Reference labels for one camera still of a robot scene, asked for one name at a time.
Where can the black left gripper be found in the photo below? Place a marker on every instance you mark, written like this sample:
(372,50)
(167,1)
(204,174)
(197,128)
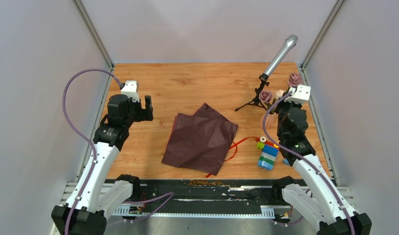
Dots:
(144,114)

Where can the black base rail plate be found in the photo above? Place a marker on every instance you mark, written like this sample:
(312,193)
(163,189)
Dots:
(202,196)

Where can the colourful toy block stack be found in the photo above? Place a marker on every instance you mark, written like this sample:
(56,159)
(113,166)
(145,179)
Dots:
(269,152)

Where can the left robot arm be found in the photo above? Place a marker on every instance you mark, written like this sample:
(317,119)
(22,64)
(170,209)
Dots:
(87,211)

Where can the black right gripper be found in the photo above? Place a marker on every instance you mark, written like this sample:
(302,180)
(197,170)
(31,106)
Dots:
(287,103)

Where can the silver microphone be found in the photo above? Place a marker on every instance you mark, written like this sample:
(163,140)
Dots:
(289,44)

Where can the black tripod stand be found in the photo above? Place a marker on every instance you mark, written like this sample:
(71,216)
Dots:
(256,100)

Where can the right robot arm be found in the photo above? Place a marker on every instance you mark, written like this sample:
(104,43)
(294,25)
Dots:
(325,208)

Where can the pink ribbed vase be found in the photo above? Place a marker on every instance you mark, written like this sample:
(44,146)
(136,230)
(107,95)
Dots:
(267,120)

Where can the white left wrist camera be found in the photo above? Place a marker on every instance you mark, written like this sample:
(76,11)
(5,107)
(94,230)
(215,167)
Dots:
(130,89)

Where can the cream rose with stem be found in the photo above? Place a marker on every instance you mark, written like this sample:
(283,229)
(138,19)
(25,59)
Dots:
(279,94)

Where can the mauve rose stem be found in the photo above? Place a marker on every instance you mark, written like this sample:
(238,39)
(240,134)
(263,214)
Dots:
(266,98)
(294,80)

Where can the maroon flower bouquet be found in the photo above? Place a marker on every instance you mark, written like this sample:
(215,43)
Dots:
(200,141)

